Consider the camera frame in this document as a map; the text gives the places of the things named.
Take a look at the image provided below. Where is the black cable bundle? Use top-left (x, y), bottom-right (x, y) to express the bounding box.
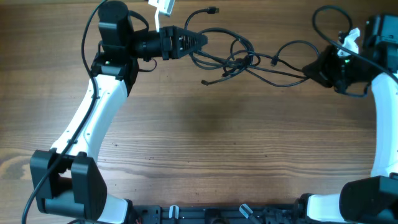
top-left (183, 6), bottom-right (321, 88)

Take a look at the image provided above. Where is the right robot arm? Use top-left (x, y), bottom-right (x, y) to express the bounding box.
top-left (300, 13), bottom-right (397, 223)

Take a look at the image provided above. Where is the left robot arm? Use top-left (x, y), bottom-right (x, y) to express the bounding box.
top-left (27, 1), bottom-right (208, 223)

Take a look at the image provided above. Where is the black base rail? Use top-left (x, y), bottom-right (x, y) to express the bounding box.
top-left (132, 204), bottom-right (305, 224)

